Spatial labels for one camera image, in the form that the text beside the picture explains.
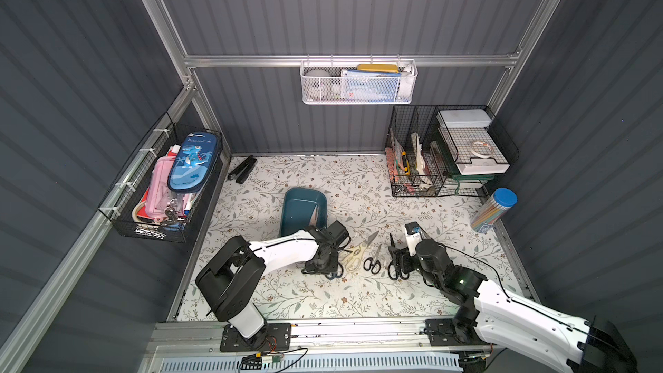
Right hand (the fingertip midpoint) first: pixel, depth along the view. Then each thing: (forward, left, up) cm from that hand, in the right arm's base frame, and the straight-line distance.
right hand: (404, 243), depth 82 cm
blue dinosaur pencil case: (+10, +61, +26) cm, 67 cm away
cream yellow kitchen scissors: (-2, +16, -10) cm, 19 cm away
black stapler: (+36, +64, -7) cm, 74 cm away
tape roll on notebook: (+33, -31, +10) cm, 46 cm away
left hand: (-6, +24, -9) cm, 27 cm away
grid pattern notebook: (+36, -24, +10) cm, 45 cm away
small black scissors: (-3, +9, -9) cm, 14 cm away
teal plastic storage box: (+19, +36, -9) cm, 41 cm away
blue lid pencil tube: (+10, -30, +8) cm, 32 cm away
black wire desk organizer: (+36, -21, +6) cm, 42 cm away
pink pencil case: (+3, +69, +22) cm, 73 cm away
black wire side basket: (-3, +73, +26) cm, 77 cm away
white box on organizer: (+49, -31, +12) cm, 59 cm away
